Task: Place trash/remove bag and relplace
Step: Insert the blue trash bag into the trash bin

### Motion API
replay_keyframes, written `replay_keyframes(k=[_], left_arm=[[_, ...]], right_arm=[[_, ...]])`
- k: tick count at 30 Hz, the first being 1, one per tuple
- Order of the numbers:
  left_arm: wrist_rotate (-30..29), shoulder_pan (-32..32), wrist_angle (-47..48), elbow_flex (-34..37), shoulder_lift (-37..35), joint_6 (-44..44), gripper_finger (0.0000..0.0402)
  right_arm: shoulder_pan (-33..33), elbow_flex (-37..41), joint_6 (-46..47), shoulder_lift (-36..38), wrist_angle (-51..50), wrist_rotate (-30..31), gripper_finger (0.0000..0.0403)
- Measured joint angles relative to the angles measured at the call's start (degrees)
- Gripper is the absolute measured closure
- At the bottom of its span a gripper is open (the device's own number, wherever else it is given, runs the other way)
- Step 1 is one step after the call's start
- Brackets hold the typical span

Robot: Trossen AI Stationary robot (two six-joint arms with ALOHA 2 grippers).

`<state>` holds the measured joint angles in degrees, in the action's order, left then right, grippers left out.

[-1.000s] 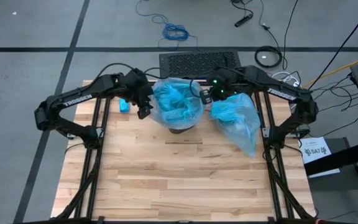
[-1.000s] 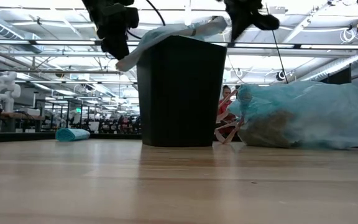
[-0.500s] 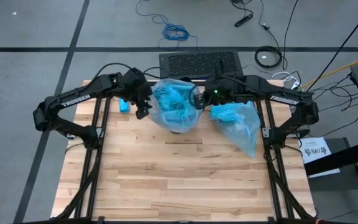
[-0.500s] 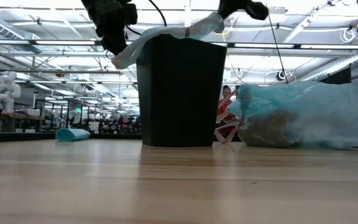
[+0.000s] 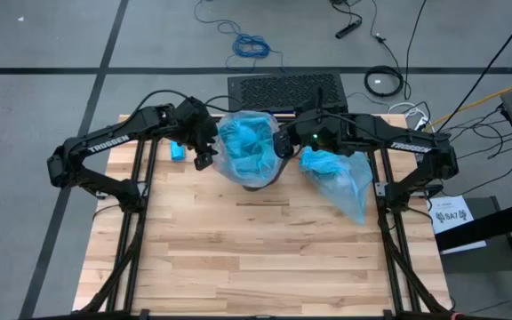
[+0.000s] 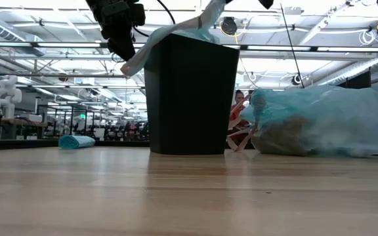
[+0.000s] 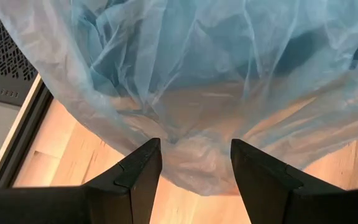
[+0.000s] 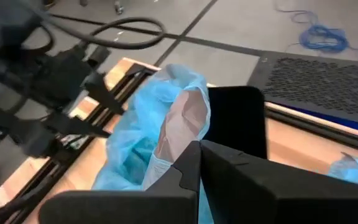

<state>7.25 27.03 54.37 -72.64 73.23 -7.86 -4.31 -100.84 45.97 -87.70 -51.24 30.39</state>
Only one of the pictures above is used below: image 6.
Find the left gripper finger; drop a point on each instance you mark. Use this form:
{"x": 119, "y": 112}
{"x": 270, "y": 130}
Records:
{"x": 123, "y": 49}

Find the black plastic trash bin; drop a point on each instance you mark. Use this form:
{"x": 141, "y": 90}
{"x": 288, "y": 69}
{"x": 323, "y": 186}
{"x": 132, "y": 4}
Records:
{"x": 192, "y": 98}

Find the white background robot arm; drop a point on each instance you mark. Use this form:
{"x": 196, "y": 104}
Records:
{"x": 7, "y": 95}

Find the roll of blue trash bags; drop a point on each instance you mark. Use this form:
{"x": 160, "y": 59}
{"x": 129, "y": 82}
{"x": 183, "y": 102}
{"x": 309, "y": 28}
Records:
{"x": 77, "y": 142}

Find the background bench with equipment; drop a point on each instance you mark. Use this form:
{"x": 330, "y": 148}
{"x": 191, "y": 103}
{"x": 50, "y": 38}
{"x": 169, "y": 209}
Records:
{"x": 123, "y": 131}

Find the person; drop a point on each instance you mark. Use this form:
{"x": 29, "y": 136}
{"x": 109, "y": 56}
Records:
{"x": 239, "y": 98}

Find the black curtain partition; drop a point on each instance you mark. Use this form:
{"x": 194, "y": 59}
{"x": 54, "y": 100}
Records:
{"x": 356, "y": 80}

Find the wooden background workbench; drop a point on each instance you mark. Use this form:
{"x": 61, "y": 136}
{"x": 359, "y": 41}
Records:
{"x": 12, "y": 123}

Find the black aluminium table frame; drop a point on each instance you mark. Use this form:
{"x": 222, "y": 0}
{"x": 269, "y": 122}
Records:
{"x": 28, "y": 144}

